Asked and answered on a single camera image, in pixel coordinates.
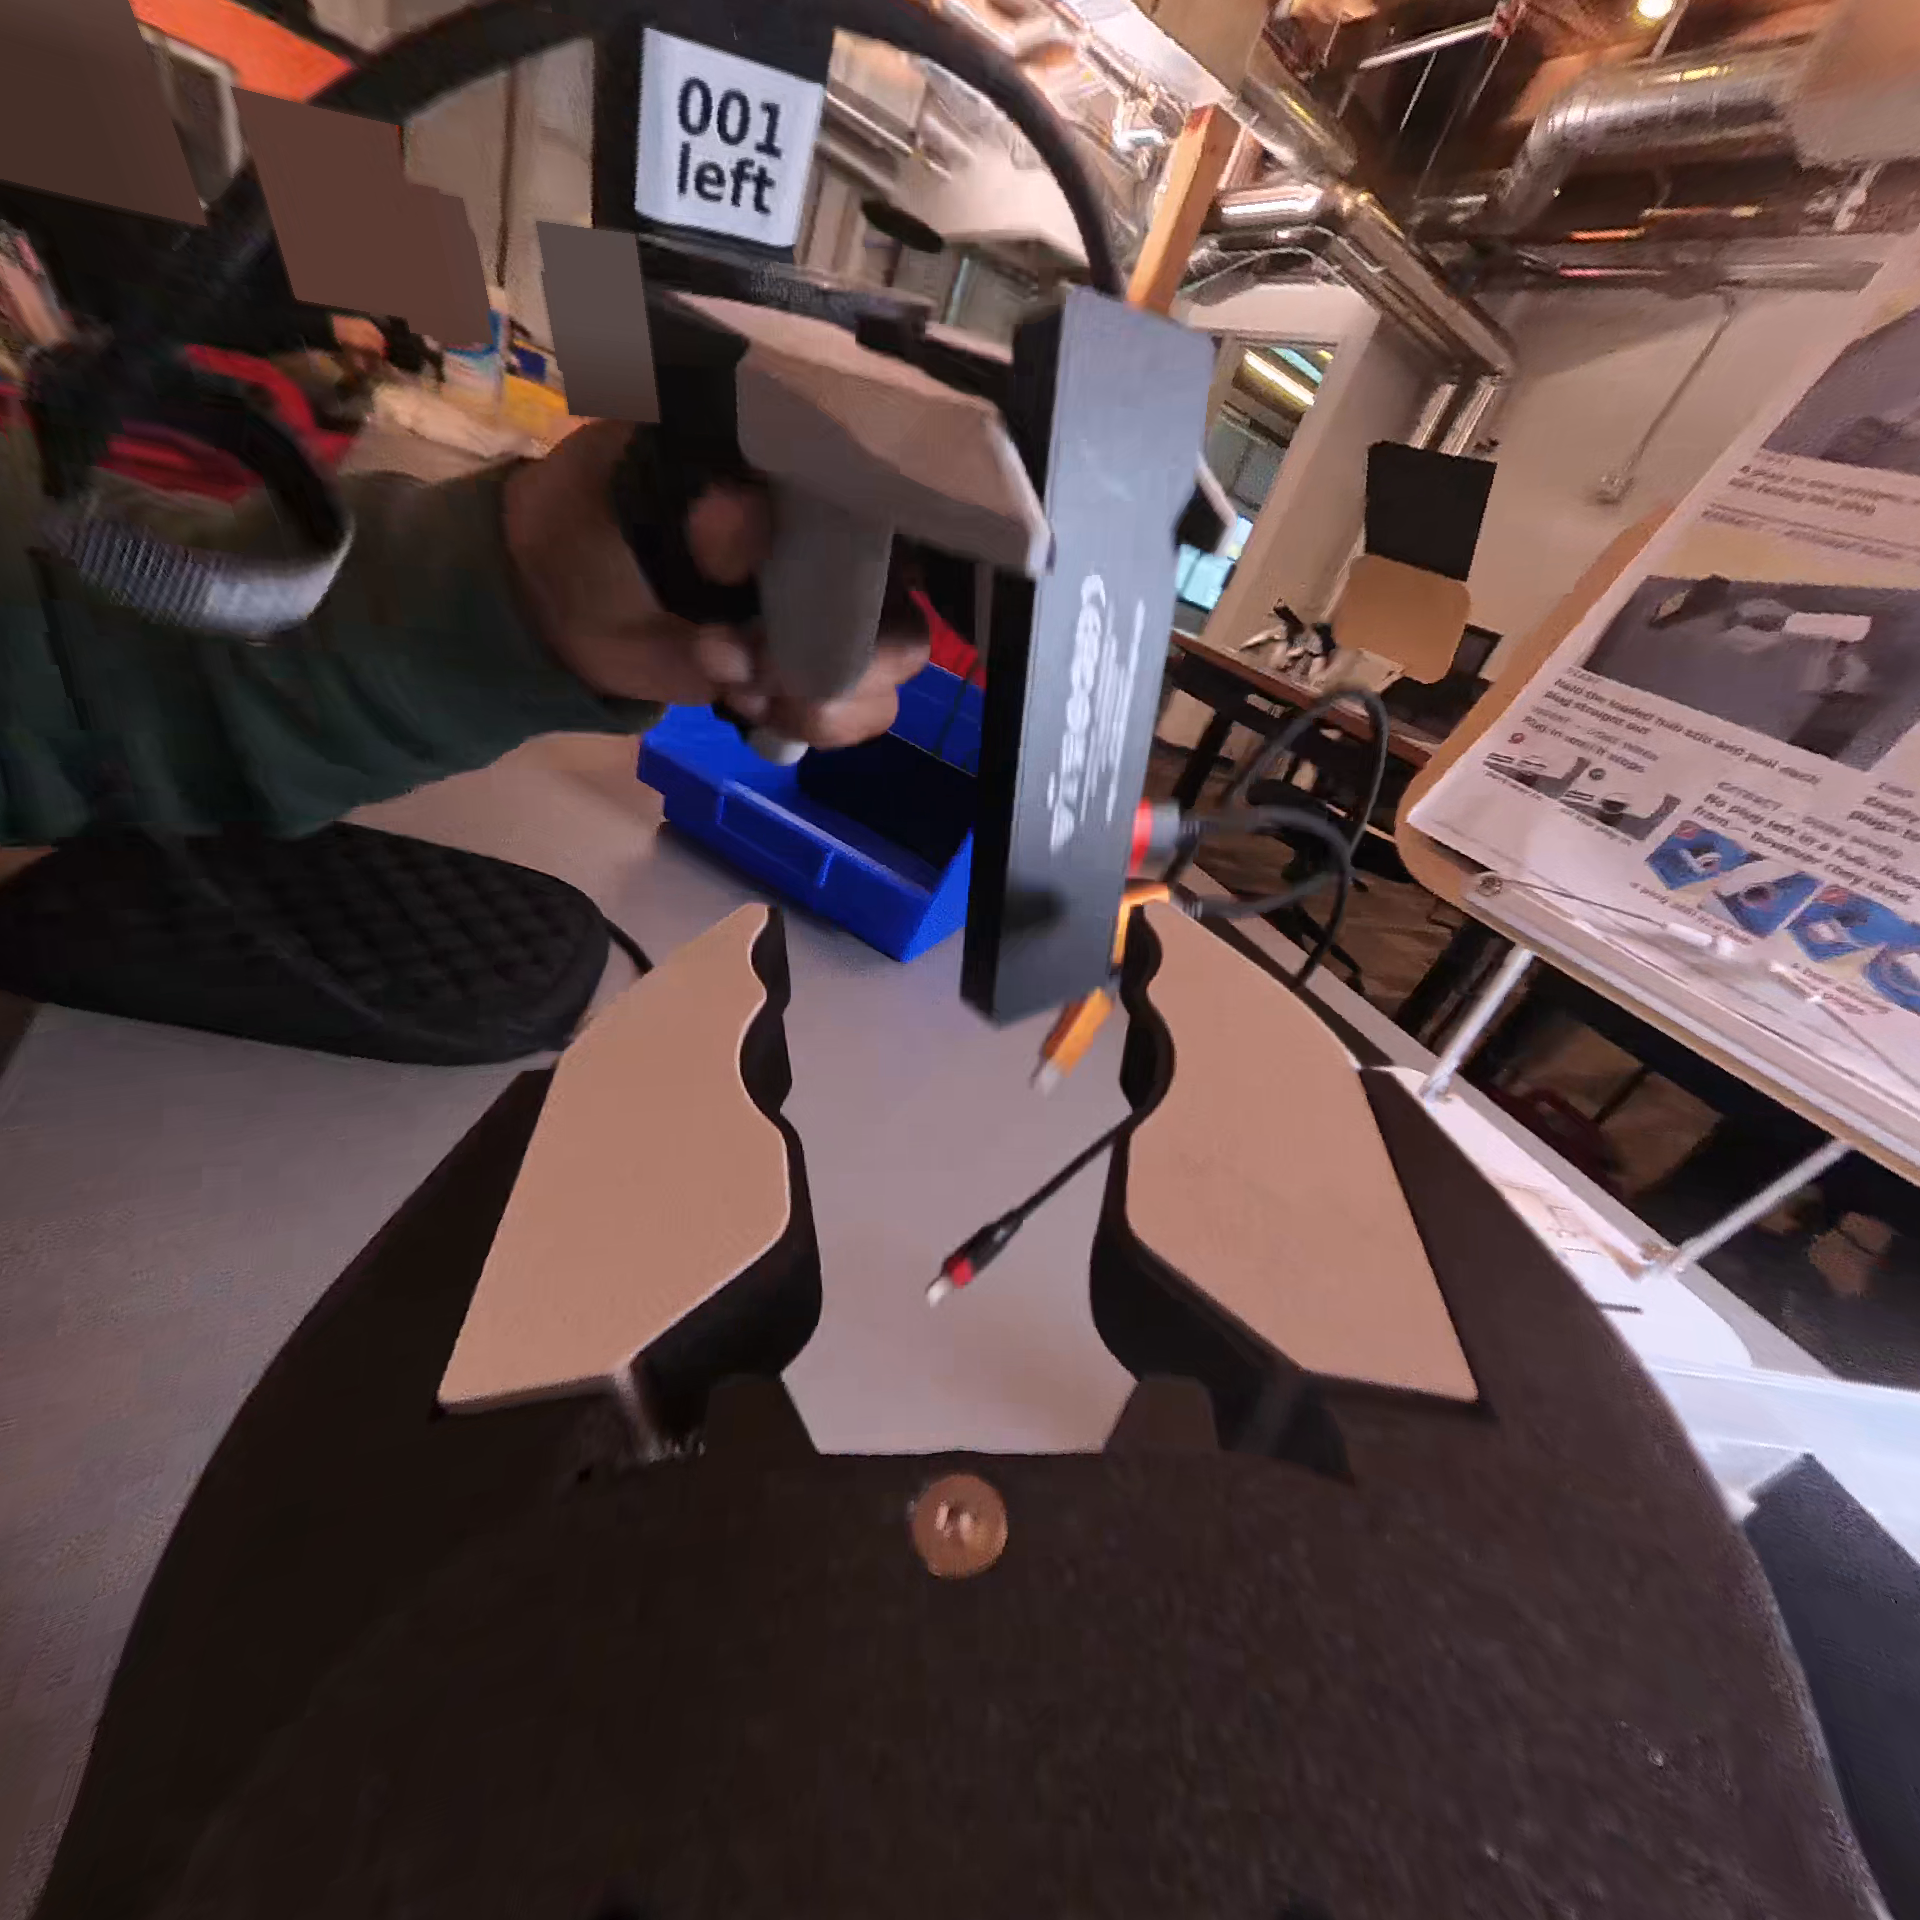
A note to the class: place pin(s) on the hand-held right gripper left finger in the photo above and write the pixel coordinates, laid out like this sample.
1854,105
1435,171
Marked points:
629,1200

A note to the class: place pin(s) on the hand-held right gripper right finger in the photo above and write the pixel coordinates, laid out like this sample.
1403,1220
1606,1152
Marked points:
1275,1200

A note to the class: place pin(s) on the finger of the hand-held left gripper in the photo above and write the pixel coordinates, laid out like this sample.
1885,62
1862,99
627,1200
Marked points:
885,435
1222,509

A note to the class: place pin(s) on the black usb hub white print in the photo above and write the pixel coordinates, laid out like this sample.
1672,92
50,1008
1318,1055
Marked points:
1078,676

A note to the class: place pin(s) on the blue plastic bin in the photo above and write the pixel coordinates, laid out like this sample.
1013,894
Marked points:
749,840

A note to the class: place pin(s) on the clear plastic bin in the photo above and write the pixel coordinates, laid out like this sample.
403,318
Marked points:
1770,1412

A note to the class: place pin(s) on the person's left hand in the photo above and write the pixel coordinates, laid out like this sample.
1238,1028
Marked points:
578,600

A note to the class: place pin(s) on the wooden chair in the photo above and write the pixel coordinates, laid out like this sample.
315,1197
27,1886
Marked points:
1394,609

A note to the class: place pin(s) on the black monitor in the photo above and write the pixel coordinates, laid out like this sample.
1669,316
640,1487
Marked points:
1434,511

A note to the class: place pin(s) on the background wooden desk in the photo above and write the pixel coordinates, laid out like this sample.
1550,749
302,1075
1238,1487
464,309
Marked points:
1318,697

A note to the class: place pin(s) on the black divider panel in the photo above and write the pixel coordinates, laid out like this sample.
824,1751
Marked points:
885,797

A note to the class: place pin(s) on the black quilted cushion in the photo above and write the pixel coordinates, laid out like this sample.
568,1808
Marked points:
300,945

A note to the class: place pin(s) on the printed instruction sheet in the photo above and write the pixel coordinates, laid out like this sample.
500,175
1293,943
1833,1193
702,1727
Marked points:
1723,721

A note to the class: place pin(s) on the wooden post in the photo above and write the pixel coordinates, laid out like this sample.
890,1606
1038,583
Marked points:
1194,196

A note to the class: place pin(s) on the silver ceiling duct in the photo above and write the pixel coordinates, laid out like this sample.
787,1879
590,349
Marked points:
1635,112

